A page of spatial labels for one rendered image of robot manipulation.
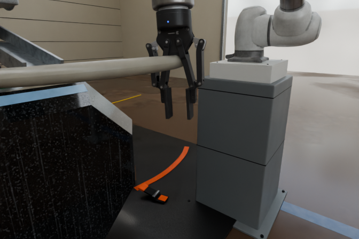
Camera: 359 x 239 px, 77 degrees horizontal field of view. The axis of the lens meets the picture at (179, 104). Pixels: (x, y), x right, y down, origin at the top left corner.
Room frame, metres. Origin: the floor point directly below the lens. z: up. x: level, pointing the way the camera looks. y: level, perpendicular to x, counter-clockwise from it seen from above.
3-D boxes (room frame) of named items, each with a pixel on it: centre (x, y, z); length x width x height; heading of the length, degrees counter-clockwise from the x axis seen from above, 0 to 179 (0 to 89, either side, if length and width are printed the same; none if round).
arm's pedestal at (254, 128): (1.26, -0.38, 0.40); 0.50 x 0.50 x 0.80; 53
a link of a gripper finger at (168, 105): (0.51, 0.03, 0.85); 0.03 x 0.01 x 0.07; 162
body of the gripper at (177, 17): (0.51, 0.01, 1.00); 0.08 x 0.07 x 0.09; 72
